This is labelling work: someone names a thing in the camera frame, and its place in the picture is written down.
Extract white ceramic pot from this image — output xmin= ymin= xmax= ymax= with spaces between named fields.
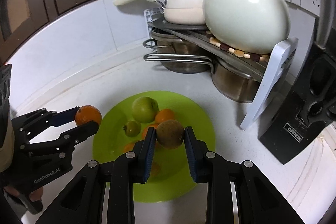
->
xmin=203 ymin=0 xmax=290 ymax=54

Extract steel pan under rack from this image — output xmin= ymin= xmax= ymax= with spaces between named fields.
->
xmin=142 ymin=28 xmax=211 ymax=74

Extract steel pot under rack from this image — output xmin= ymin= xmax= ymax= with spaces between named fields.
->
xmin=212 ymin=58 xmax=260 ymax=103

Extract black knife block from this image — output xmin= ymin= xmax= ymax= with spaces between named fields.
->
xmin=259 ymin=18 xmax=335 ymax=164

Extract orange with stem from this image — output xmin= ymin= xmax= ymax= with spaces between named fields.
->
xmin=75 ymin=105 xmax=102 ymax=126

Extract green apple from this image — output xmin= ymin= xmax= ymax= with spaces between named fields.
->
xmin=131 ymin=97 xmax=159 ymax=123

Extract small orange mandarin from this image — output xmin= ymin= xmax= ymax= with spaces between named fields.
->
xmin=123 ymin=141 xmax=136 ymax=153

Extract cream saucepan lower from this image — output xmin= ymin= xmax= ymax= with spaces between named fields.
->
xmin=113 ymin=0 xmax=205 ymax=25

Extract large front orange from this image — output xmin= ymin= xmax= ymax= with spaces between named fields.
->
xmin=142 ymin=123 xmax=159 ymax=139

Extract beaded trivet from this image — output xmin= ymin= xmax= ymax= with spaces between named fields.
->
xmin=206 ymin=31 xmax=270 ymax=63

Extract white corner pot rack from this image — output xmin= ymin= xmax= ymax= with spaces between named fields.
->
xmin=144 ymin=8 xmax=298 ymax=130

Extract small green tomato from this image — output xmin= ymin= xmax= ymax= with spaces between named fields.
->
xmin=123 ymin=121 xmax=141 ymax=138

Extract brown small fruit back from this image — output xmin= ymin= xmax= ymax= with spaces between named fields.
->
xmin=156 ymin=119 xmax=184 ymax=149

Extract black scissors in block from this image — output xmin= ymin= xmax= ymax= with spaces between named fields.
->
xmin=298 ymin=55 xmax=335 ymax=127

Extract person's left hand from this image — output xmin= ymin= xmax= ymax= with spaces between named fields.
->
xmin=4 ymin=185 xmax=44 ymax=202

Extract green plate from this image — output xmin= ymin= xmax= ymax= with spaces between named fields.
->
xmin=92 ymin=91 xmax=215 ymax=202

